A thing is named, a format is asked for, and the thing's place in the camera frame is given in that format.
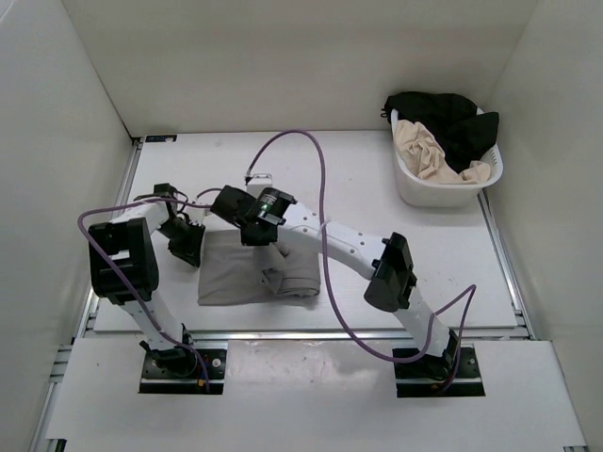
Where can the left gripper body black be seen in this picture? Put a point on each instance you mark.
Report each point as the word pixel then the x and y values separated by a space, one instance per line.
pixel 183 236

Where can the black garment in basket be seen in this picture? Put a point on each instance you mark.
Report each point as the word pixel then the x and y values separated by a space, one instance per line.
pixel 460 129

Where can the blue label sticker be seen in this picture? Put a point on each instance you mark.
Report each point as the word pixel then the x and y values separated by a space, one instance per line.
pixel 160 138

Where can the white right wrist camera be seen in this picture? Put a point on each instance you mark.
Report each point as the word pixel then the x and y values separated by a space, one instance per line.
pixel 256 183

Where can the beige garment in basket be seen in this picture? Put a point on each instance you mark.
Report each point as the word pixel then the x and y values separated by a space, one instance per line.
pixel 426 159

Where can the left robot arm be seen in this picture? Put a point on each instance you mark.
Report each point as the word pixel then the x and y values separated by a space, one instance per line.
pixel 124 270

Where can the grey trousers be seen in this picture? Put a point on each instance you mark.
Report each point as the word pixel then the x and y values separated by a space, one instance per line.
pixel 233 274

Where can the white laundry basket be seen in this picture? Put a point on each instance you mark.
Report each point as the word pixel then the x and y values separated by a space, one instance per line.
pixel 421 193

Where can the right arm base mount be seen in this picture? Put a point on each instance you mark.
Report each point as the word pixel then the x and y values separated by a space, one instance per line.
pixel 426 378

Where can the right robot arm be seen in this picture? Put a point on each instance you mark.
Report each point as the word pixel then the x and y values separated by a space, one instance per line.
pixel 275 216

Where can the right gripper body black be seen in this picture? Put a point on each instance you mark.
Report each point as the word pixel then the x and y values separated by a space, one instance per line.
pixel 249 239

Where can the aluminium front rail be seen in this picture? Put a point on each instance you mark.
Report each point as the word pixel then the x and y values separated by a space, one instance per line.
pixel 516 333

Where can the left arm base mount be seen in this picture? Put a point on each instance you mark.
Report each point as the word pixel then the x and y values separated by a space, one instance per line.
pixel 178 371

